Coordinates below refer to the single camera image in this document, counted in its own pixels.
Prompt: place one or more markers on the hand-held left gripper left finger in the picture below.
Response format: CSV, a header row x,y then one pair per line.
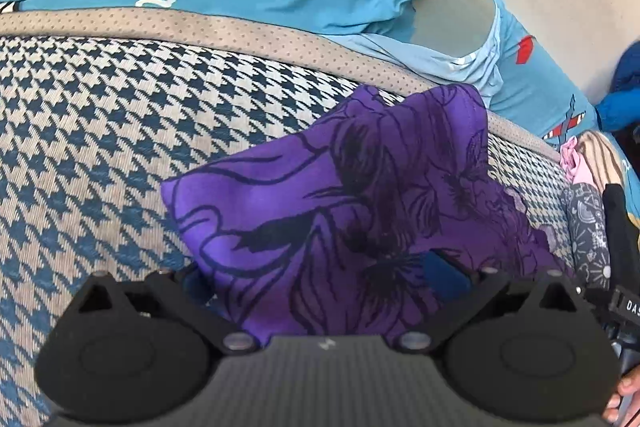
x,y
192,284

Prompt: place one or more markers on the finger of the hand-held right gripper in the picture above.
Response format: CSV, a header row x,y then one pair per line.
x,y
622,304

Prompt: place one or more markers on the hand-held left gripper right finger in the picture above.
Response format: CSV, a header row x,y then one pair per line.
x,y
447,279

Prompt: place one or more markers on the purple floral garment red lining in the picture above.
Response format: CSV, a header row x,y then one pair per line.
x,y
350,217

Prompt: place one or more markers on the person's right hand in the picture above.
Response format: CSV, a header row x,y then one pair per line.
x,y
625,394

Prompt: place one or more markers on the black folded garment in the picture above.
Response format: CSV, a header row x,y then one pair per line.
x,y
620,237

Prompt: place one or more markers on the grey patterned folded garment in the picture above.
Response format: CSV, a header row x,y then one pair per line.
x,y
590,232

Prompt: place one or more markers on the pink garment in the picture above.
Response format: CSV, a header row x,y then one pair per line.
x,y
575,164

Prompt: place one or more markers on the blue jacket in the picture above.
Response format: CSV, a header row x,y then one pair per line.
x,y
620,102

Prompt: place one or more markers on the light blue airplane bumper cover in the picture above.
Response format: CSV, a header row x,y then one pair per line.
x,y
500,67

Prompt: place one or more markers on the grey foam bed bumper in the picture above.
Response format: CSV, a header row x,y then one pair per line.
x,y
450,17

